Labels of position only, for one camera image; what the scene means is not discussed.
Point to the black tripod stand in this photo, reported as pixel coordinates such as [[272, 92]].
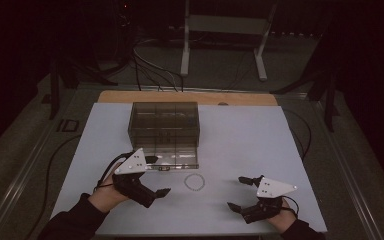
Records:
[[54, 90], [329, 103]]

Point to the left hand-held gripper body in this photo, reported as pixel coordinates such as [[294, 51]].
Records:
[[133, 186]]

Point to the smoky transparent drawer box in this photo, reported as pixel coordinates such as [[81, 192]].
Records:
[[163, 120]]

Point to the person's left hand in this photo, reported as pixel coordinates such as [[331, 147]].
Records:
[[106, 196]]

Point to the white metal stand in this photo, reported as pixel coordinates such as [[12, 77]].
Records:
[[185, 50]]

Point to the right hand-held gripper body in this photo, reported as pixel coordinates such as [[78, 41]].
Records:
[[271, 189]]

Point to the person's right hand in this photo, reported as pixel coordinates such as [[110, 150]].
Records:
[[283, 218]]

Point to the black rectangular floor frame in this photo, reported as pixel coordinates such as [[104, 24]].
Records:
[[60, 126]]

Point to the white board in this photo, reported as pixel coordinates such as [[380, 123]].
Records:
[[226, 156]]

